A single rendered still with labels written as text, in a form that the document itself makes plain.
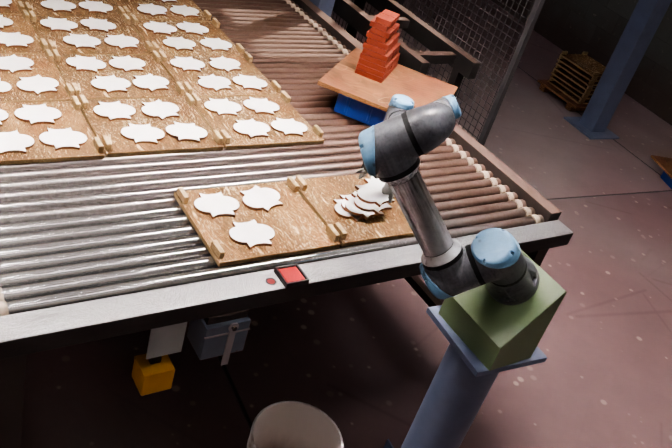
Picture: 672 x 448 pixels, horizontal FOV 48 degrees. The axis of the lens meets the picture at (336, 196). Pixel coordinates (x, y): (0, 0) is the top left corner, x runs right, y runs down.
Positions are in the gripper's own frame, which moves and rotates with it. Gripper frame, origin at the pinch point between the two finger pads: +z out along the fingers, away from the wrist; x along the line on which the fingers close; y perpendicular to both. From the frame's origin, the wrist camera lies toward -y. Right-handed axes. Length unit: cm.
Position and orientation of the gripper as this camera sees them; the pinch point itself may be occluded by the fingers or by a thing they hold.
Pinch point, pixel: (375, 190)
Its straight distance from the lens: 253.0
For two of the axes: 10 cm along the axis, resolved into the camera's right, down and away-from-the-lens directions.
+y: -7.1, 2.1, -6.8
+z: -2.6, 8.1, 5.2
